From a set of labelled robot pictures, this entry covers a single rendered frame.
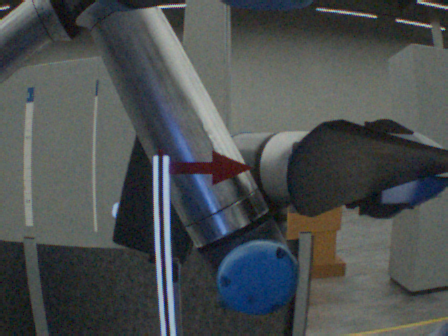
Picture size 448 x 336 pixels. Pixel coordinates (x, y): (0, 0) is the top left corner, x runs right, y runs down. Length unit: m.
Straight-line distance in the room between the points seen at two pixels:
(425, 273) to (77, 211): 3.02
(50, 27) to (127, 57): 0.19
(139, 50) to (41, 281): 1.61
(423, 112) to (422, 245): 1.15
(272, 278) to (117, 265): 1.63
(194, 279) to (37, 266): 0.52
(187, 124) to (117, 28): 0.12
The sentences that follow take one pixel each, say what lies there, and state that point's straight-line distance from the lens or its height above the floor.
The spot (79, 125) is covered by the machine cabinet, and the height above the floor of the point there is 1.49.
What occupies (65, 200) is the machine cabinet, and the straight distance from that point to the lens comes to 6.73.
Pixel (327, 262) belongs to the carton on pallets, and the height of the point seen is 0.17.
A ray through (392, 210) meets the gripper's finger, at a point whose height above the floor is 1.14.
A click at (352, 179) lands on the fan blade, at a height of 1.17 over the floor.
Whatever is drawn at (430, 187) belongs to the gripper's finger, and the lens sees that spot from 0.73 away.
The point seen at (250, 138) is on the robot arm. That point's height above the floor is 1.21.
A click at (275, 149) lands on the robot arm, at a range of 0.87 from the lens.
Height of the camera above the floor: 1.18
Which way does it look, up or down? level
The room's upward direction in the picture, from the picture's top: straight up
